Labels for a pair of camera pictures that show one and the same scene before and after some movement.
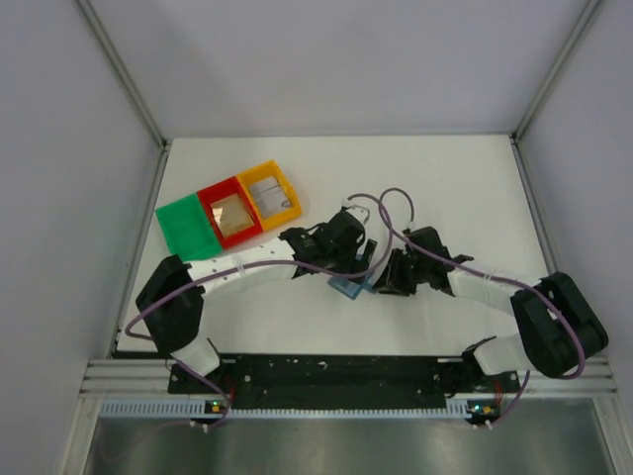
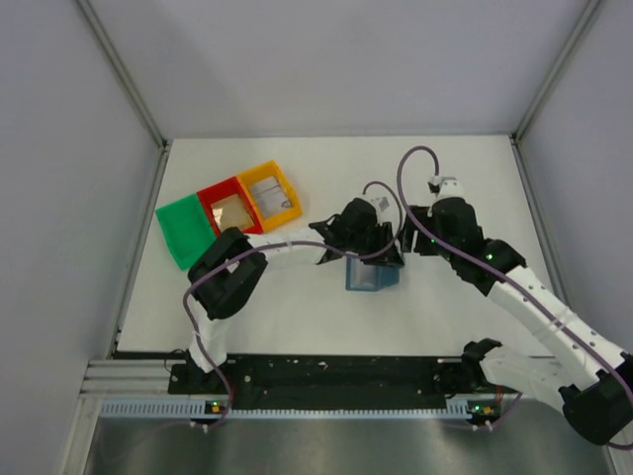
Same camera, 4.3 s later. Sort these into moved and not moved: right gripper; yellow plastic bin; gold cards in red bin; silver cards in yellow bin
Moved: right gripper
Not moved: silver cards in yellow bin; yellow plastic bin; gold cards in red bin
